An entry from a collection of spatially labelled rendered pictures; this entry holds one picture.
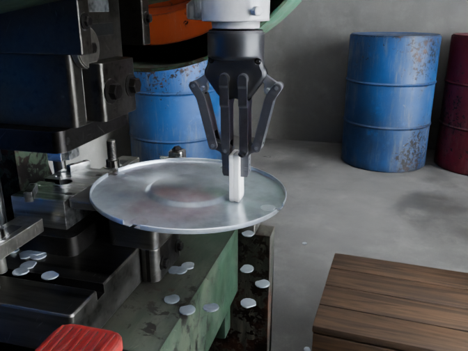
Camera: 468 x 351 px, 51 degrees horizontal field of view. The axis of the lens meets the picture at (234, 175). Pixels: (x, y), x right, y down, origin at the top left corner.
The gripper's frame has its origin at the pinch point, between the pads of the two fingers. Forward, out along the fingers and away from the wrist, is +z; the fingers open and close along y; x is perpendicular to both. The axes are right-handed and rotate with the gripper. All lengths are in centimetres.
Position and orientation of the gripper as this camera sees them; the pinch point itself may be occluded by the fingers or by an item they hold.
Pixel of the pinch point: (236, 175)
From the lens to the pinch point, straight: 70.3
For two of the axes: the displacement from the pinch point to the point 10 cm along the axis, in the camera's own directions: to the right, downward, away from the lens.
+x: 2.5, -3.1, 9.2
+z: 0.1, 9.5, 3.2
